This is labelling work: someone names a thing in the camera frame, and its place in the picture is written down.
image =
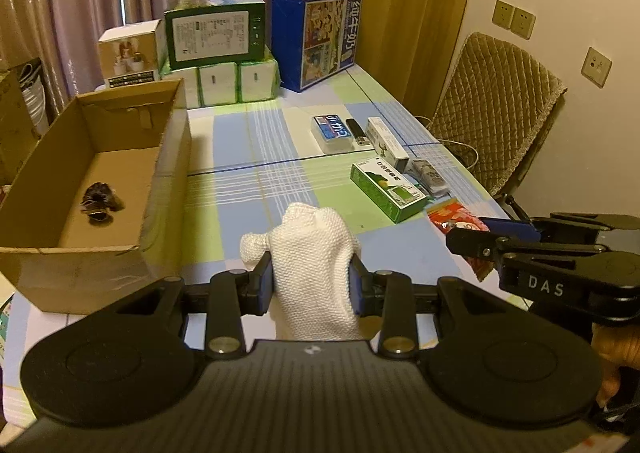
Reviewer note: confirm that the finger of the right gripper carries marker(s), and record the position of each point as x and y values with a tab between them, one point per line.
560	247
560	223

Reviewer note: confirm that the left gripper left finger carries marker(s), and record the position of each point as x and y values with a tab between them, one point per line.
225	299

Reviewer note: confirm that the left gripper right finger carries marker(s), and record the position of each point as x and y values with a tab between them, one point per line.
393	297

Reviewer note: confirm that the red snack packet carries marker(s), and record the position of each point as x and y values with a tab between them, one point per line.
451	214

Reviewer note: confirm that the white knitted glove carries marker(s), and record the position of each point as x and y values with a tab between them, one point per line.
310	253

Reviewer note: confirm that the grey foil sachet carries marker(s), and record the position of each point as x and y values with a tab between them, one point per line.
428	177

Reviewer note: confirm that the green white medicine box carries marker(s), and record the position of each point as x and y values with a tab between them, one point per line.
388	189

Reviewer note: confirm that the long white medicine box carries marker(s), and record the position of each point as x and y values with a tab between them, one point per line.
386	144

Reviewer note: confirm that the dark hair clip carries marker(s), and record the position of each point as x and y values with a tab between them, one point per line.
99	202

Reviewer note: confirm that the person's right hand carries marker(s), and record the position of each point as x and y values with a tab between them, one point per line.
617	347

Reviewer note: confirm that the quilted brown chair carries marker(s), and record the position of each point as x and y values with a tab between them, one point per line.
501	101

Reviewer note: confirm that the open brown cardboard box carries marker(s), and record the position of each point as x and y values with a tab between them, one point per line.
136	139

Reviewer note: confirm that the checked blue green tablecloth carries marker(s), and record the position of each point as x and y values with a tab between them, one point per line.
248	162

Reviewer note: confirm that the black lighter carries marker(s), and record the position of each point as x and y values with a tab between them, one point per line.
358	134

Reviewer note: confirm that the blue label tissue pack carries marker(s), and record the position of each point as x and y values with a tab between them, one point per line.
331	134

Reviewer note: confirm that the green white tissue pack bundle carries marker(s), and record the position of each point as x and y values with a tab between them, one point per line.
227	83

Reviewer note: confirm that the white photo printed box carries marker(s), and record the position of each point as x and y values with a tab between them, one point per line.
132	54

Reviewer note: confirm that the blue milk carton box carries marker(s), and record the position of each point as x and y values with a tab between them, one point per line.
313	39

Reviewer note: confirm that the ochre side curtain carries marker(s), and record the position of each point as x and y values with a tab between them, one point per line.
407	46

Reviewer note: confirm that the green milk carton box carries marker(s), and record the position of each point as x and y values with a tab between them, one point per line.
207	32

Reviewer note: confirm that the lower wall socket plate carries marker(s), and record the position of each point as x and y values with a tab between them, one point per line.
596	67

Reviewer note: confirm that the wall socket plate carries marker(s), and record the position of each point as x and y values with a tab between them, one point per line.
596	67
503	14
523	23

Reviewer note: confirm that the middle wall socket plate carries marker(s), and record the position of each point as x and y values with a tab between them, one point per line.
523	23

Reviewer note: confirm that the left wall socket plate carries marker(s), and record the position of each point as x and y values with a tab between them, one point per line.
503	14

